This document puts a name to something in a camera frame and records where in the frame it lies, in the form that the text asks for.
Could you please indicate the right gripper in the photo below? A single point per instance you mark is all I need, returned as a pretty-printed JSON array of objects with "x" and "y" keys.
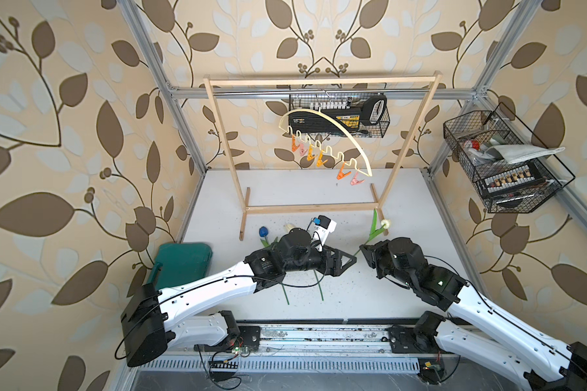
[{"x": 372, "y": 253}]

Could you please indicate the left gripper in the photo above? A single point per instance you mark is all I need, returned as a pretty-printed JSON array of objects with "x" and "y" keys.
[{"x": 337, "y": 261}]

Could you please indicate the white tulip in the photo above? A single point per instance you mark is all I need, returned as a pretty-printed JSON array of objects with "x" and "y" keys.
[
  {"x": 378, "y": 226},
  {"x": 288, "y": 228}
]

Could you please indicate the pink clip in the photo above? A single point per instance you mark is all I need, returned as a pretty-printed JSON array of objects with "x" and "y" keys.
[
  {"x": 356, "y": 180},
  {"x": 303, "y": 150}
]

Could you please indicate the orange clip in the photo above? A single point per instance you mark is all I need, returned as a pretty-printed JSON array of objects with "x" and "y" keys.
[
  {"x": 342, "y": 174},
  {"x": 294, "y": 145}
]

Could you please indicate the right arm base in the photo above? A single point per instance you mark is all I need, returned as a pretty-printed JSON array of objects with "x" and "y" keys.
[{"x": 413, "y": 340}]

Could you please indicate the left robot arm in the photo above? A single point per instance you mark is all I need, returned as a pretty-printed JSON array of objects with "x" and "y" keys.
[{"x": 156, "y": 319}]

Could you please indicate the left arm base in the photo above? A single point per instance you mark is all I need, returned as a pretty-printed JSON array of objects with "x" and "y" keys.
[{"x": 247, "y": 338}]

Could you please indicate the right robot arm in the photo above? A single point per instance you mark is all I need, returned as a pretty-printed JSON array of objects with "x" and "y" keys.
[{"x": 474, "y": 327}]

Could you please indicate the wooden clothes rack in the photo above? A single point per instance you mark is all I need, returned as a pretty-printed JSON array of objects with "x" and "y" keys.
[{"x": 379, "y": 200}]

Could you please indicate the blue tulip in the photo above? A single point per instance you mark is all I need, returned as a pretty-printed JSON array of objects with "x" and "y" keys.
[{"x": 263, "y": 234}]

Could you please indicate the yellow clip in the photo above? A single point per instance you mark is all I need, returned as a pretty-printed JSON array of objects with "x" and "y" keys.
[
  {"x": 320, "y": 161},
  {"x": 310, "y": 155}
]

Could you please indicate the black yellow tool case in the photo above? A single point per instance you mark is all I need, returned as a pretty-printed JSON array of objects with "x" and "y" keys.
[{"x": 332, "y": 119}]

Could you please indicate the green tool case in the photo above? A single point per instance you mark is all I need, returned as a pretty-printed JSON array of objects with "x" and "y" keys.
[{"x": 178, "y": 264}]

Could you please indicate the white paper in basket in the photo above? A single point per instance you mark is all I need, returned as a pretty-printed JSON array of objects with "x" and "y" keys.
[{"x": 517, "y": 153}]

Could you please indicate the bit set box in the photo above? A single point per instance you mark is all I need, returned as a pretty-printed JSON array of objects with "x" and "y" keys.
[{"x": 512, "y": 180}]

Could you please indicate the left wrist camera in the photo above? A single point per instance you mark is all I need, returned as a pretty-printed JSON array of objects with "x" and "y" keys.
[{"x": 323, "y": 226}]

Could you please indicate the right wire basket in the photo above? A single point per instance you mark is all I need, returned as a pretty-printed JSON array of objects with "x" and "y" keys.
[{"x": 471, "y": 134}]

